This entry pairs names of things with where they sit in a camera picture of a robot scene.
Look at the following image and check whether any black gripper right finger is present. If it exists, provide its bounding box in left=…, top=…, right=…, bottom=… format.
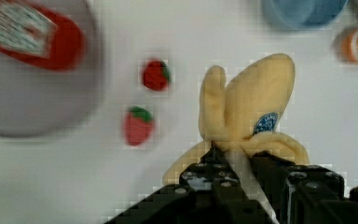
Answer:
left=250, top=151, right=358, bottom=224

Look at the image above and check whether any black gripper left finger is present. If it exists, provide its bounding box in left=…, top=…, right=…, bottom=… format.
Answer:
left=105, top=146, right=273, bottom=224

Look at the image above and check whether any yellow plush peeled banana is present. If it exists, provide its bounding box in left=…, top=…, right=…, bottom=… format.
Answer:
left=161, top=52, right=310, bottom=224

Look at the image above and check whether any light red plush strawberry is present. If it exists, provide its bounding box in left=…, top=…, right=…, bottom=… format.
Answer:
left=123, top=106, right=155, bottom=146

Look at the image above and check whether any dark red plush strawberry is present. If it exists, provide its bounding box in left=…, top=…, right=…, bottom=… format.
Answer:
left=142, top=60, right=171, bottom=91

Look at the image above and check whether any grey round plate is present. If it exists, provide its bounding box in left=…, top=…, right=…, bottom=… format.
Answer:
left=0, top=0, right=106, bottom=137

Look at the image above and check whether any red plush ketchup bottle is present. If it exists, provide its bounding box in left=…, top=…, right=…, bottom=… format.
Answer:
left=0, top=0, right=86, bottom=71

